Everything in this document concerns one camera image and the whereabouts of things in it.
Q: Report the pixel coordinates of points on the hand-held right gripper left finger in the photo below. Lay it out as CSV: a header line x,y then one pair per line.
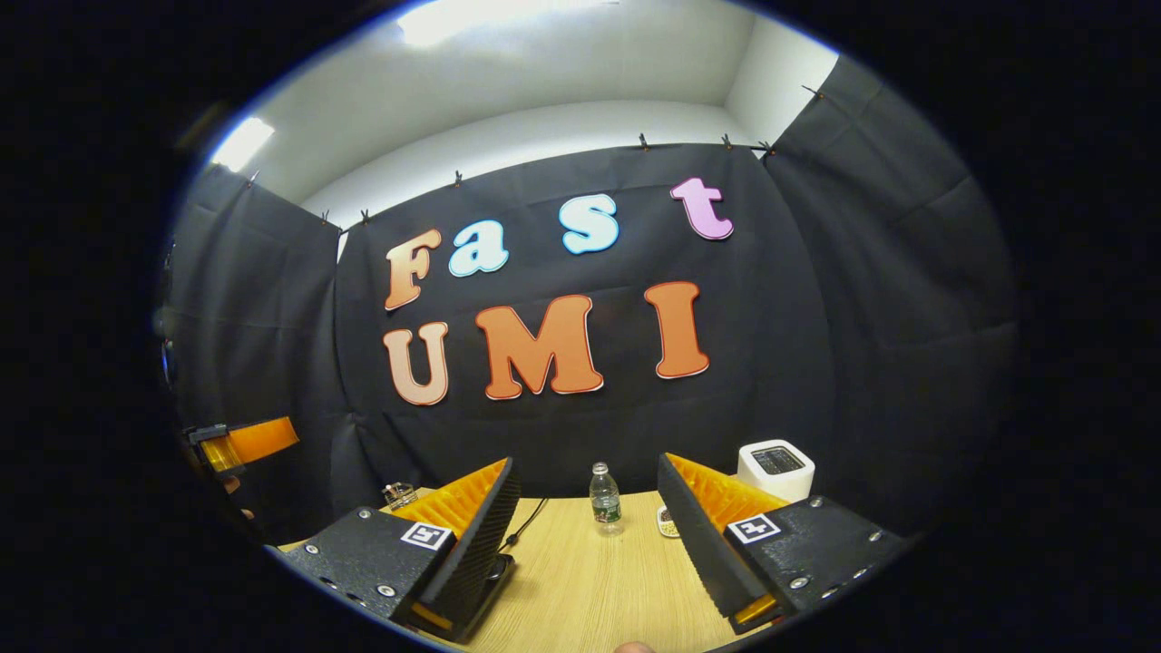
x,y
476,535

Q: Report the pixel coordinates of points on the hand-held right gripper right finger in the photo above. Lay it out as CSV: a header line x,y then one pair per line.
x,y
694,535

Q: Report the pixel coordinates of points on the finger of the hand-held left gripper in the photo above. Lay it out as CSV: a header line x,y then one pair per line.
x,y
263,440

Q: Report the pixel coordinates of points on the black induction cooktop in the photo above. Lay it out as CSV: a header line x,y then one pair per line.
x,y
504,570

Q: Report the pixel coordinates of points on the white divided bean dish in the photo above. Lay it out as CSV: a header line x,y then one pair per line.
x,y
668,523

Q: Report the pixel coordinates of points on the clear plastic water bottle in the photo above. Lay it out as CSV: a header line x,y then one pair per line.
x,y
606,508

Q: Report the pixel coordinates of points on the white toaster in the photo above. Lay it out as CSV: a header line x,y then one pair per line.
x,y
775,476

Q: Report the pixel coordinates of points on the long ceiling light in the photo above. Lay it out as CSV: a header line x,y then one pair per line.
x,y
243,143

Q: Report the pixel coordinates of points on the row of black cloth clips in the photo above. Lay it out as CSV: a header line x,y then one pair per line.
x,y
642,141

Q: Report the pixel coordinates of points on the wide ceiling light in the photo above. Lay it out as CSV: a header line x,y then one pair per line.
x,y
490,18

